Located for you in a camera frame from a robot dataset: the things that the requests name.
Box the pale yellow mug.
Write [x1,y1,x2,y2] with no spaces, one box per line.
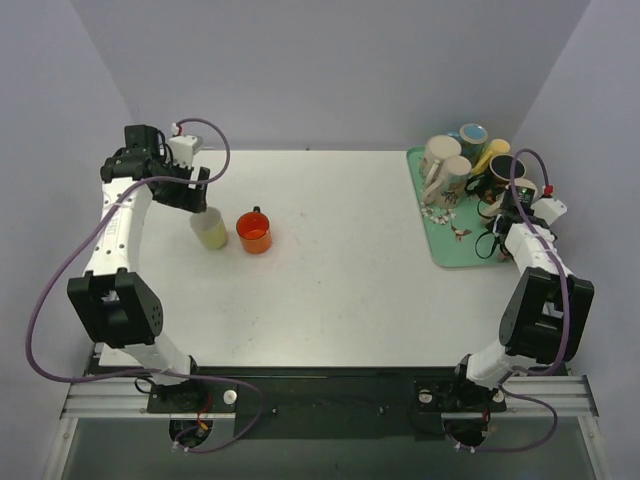
[189,207,228,250]

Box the orange mug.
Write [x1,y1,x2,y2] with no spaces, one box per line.
[236,206,272,255]

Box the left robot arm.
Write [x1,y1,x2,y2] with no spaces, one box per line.
[67,125,210,412]

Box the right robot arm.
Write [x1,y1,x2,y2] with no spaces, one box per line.
[446,180,595,409]

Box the cream floral mug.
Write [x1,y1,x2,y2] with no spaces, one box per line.
[515,178,537,204]

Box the black mug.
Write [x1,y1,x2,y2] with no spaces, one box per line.
[465,154,514,220]

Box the beige floral mug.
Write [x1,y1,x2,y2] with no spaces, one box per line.
[422,155,472,209]

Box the blue teal mug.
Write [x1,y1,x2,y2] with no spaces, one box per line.
[446,123,488,163]

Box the beige mug rear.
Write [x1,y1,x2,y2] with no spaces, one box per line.
[420,135,462,185]

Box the green serving tray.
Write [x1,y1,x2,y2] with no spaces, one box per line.
[406,146,507,268]

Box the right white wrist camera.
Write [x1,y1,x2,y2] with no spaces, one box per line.
[532,197,568,226]

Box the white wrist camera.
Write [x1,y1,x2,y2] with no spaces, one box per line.
[532,197,568,226]
[168,135,203,168]

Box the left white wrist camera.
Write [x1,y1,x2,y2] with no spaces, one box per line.
[168,135,203,168]

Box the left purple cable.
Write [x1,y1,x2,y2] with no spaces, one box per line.
[24,117,265,455]

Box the purple cable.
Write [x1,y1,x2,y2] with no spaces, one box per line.
[24,117,265,455]
[447,147,574,455]

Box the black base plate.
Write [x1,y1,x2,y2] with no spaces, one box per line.
[147,367,506,440]

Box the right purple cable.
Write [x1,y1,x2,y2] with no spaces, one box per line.
[447,147,574,455]

